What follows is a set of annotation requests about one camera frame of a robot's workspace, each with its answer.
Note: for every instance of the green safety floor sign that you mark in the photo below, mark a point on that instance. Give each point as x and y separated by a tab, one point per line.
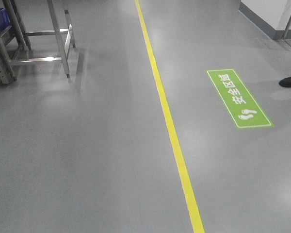
239	102

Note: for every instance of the yellow floor line tape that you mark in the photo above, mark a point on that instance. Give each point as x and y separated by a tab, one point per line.
192	205

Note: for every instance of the blue bin on rack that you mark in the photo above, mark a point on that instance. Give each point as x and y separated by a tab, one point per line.
4	19

